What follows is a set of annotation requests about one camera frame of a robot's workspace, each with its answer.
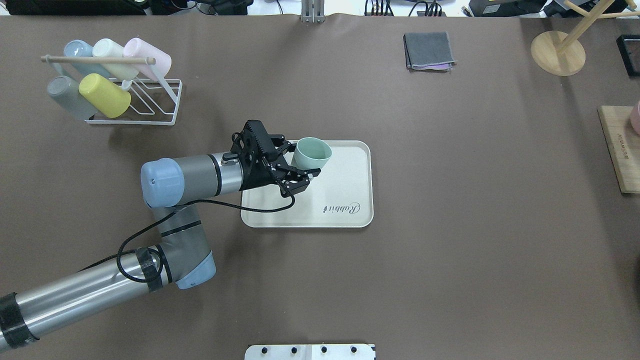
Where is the cream cup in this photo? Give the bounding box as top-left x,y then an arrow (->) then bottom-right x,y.
92,38 -> 139,81

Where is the cream rabbit tray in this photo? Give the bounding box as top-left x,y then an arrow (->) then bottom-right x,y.
240,140 -> 374,228

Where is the white wire cup rack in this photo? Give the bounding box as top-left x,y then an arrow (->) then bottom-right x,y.
39,54 -> 183,126

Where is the grey folded cloth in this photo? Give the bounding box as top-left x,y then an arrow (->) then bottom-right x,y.
403,31 -> 456,72

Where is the grey cup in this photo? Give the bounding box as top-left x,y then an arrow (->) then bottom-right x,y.
46,75 -> 99,121

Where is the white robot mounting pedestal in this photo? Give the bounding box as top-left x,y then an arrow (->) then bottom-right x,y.
244,343 -> 377,360

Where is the aluminium frame post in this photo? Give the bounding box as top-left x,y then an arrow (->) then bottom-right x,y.
300,0 -> 326,24

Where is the wooden mug tree stand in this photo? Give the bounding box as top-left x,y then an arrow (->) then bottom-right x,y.
530,0 -> 640,76

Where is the yellow cup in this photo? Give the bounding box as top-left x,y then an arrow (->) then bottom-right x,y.
78,73 -> 131,119

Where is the wooden cutting board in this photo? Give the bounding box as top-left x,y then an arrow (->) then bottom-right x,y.
598,105 -> 640,194

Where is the green cup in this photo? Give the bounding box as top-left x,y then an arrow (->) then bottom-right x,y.
291,137 -> 333,170

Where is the pink cup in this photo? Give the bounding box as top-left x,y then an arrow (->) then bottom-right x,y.
123,38 -> 172,81

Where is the light blue cup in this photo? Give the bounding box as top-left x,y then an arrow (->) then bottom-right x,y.
63,39 -> 111,79

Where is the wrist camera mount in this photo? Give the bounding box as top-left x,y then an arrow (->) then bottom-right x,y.
230,120 -> 285,166

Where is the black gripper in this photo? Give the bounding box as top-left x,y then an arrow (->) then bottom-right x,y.
240,139 -> 322,197

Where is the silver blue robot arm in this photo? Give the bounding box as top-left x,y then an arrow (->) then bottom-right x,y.
1,137 -> 326,351

